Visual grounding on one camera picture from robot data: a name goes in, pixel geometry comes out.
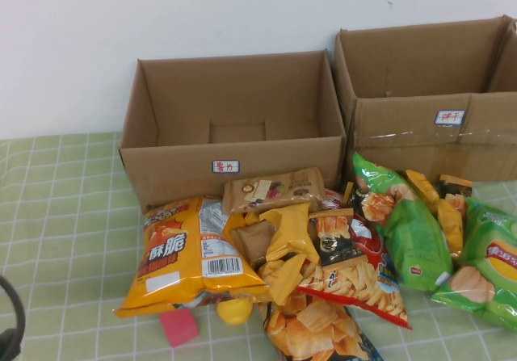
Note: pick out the yellow small snack packet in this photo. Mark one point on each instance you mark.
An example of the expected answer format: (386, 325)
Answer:
(422, 187)
(288, 227)
(282, 282)
(450, 223)
(250, 217)

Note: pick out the green Lays chips bag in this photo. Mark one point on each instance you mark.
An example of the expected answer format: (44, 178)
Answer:
(493, 264)

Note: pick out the large yellow corn snack bag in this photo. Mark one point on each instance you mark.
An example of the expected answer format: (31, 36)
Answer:
(173, 256)

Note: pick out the red fries snack bag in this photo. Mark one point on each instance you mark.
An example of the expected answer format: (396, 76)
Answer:
(363, 292)

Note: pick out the brown biscuit packet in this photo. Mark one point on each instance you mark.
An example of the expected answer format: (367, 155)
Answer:
(258, 193)
(252, 240)

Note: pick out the small open cardboard box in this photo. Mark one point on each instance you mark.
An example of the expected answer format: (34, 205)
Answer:
(177, 167)

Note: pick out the large taped cardboard box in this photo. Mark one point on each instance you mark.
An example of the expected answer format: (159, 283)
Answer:
(404, 135)

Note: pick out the green shrimp chips bag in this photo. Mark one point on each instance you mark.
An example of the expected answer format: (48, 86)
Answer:
(412, 236)

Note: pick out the orange ridged chips bag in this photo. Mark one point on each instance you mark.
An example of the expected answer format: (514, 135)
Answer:
(315, 328)

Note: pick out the pink foam block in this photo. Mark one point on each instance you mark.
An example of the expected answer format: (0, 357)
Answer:
(179, 328)

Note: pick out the green checked tablecloth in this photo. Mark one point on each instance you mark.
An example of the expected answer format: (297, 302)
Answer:
(60, 215)

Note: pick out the plain brown cardboard box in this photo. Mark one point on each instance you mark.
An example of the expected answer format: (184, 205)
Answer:
(507, 66)

